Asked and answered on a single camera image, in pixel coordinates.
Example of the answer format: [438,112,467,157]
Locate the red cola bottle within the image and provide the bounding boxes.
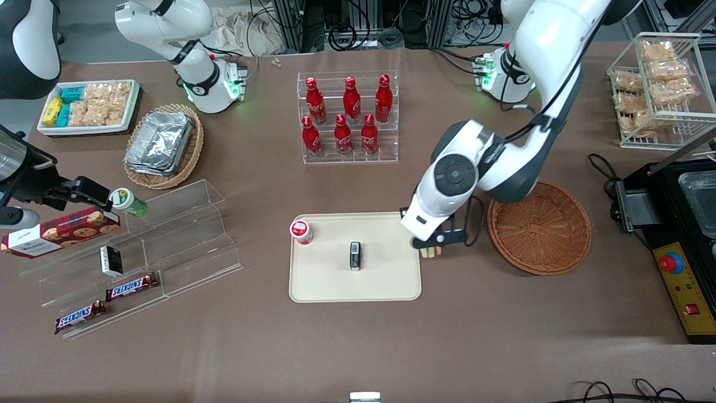
[302,116,323,158]
[360,114,379,157]
[305,77,327,125]
[375,74,393,124]
[334,114,354,157]
[343,76,361,125]

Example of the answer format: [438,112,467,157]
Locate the red tartan cookie box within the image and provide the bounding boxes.
[0,206,121,259]

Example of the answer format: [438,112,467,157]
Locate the Snickers chocolate bar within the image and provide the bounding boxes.
[105,273,159,302]
[54,301,107,335]

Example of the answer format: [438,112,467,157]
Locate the yellow snack pack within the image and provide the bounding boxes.
[43,96,64,126]

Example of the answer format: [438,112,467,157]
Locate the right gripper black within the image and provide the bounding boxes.
[12,147,112,211]

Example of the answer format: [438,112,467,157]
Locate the clear acrylic tiered stand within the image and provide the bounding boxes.
[20,179,244,340]

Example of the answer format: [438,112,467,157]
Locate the beige crumpled cloth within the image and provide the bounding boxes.
[211,6,287,57]

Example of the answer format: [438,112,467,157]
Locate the white snack tray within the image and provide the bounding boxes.
[36,79,140,138]

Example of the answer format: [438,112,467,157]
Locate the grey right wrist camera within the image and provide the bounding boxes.
[0,207,41,230]

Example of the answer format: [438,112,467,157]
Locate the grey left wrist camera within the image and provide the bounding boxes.
[410,234,448,250]

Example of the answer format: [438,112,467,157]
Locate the clear bag fried snacks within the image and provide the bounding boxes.
[614,92,644,113]
[649,78,697,107]
[632,109,672,135]
[646,59,691,82]
[613,70,644,93]
[640,40,676,62]

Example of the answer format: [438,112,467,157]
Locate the green bottle white cap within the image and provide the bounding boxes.
[110,188,149,219]

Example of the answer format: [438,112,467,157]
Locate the black white small box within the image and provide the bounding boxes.
[100,245,124,278]

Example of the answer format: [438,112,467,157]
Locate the black appliance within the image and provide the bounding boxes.
[615,160,716,247]

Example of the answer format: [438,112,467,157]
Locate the beige plastic tray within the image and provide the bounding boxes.
[289,212,422,303]

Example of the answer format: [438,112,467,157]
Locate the white wire rack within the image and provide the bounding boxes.
[607,32,716,151]

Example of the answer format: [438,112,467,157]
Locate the aluminium foil container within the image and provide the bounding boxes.
[124,111,194,177]

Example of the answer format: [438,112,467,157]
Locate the black looped cable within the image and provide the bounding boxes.
[559,379,703,403]

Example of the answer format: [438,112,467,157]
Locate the light wicker basket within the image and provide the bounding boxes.
[123,104,205,191]

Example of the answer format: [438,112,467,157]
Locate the black power cable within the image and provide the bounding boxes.
[587,153,624,222]

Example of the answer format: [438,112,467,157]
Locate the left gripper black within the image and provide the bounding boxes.
[445,215,469,247]

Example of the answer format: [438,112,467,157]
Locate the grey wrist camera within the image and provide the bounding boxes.
[0,207,41,230]
[410,234,448,250]

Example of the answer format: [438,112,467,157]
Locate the yellow black control box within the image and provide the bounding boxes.
[653,242,716,345]

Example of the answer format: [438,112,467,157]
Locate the brown wicker basket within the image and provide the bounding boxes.
[487,178,592,276]

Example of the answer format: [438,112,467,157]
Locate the red can white lid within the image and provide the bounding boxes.
[289,220,314,245]

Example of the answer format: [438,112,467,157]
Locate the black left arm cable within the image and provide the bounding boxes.
[462,109,566,248]

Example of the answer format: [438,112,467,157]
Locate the clear acrylic bottle rack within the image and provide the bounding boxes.
[296,70,401,166]

